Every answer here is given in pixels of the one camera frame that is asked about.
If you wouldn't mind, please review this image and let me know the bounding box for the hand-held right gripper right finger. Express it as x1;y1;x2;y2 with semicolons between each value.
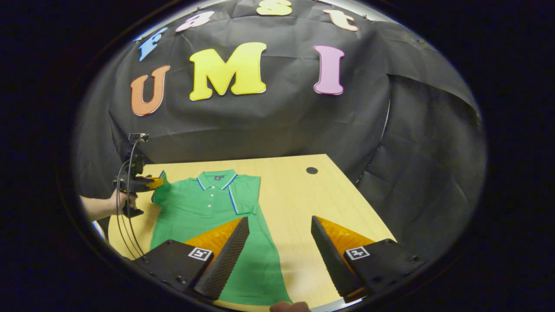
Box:
310;215;428;304

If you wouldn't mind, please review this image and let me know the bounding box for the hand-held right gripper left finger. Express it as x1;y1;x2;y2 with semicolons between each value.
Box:
132;217;251;302

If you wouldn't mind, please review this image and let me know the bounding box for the green T-shirt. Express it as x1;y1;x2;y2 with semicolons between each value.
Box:
150;169;292;306

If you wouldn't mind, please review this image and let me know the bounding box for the black backdrop cloth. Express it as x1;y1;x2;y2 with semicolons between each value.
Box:
75;0;486;260

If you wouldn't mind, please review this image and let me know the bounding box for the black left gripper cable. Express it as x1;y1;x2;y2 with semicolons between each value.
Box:
115;136;146;258

